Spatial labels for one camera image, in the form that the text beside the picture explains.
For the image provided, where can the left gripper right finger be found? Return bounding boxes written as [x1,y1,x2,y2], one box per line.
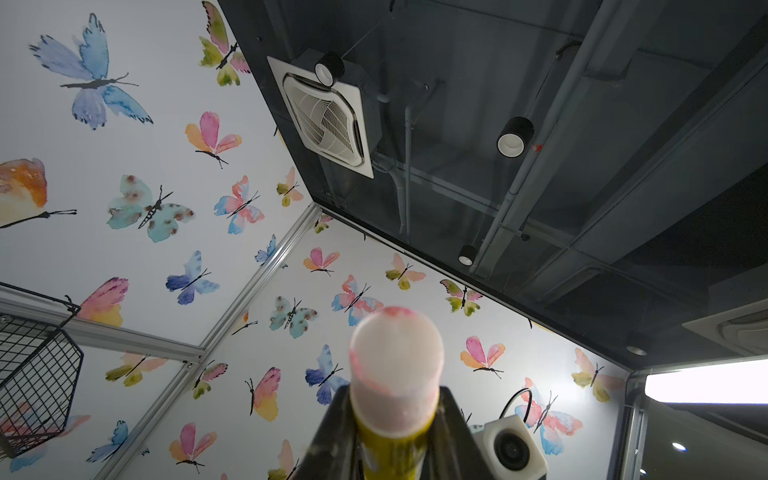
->
[428,386,493,480]

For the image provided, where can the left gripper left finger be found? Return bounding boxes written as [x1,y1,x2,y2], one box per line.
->
[293,386,360,480]

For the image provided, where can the black wire wall basket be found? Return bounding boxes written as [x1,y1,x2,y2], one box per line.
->
[1,282,84,459]

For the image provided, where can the yellow glue stick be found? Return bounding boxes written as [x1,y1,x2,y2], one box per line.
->
[349,306,445,479]

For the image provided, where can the fluorescent ceiling light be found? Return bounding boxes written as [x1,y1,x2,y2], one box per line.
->
[644,359,767,405]

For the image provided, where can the ceiling air conditioner vent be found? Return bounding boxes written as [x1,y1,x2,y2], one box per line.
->
[267,49,382,178]

